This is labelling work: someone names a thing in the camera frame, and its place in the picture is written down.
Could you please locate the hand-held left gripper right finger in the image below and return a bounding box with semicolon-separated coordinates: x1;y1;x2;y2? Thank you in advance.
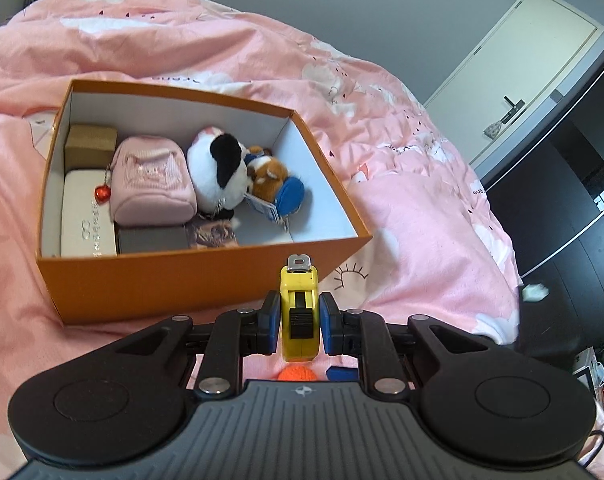
319;291;494;395

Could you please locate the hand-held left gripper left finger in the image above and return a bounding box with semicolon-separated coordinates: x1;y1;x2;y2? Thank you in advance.
110;290;282;396

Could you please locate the yellow tape measure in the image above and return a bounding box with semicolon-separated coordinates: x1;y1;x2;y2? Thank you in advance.
280;254;321;362

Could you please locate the orange cardboard box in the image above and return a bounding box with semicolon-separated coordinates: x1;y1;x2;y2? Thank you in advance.
36;78;373;326

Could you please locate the dark photo card box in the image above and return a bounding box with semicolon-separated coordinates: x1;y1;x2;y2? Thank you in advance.
187;212;241;250

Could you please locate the grey box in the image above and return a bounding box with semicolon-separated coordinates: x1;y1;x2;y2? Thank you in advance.
116;224;191;255

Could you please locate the orange knitted ball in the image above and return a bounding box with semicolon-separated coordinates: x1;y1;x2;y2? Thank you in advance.
277;366;317;382

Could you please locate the brown plush with blue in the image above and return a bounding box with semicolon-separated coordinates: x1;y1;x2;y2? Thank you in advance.
244;145;307;227

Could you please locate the pink printed blanket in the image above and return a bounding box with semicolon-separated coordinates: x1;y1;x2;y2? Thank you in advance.
0;0;524;480

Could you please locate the white and black plush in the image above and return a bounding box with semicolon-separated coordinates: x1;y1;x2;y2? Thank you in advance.
186;127;251;212

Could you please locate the pink backpack pouch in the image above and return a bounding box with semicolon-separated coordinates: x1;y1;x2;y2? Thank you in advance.
110;135;199;226

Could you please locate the long white box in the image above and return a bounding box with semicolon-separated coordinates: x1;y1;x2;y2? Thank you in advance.
60;167;118;257

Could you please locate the red heart charm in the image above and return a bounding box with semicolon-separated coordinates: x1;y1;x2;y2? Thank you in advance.
94;167;114;206

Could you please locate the black cabinet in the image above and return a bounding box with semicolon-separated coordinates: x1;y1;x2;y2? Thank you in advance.
481;42;604;356

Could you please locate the brown cardboard box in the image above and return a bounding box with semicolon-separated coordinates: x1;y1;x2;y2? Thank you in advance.
64;124;119;169

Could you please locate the pile of floor clutter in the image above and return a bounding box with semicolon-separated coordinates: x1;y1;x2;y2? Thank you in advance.
571;344;604;407

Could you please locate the cream door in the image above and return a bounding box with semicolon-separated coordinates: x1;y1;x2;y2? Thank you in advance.
469;0;604;173

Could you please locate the black door handle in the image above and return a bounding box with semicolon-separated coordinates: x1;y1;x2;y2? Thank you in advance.
501;95;526;124

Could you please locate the black cable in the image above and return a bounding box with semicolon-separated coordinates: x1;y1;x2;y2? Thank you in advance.
579;429;604;467

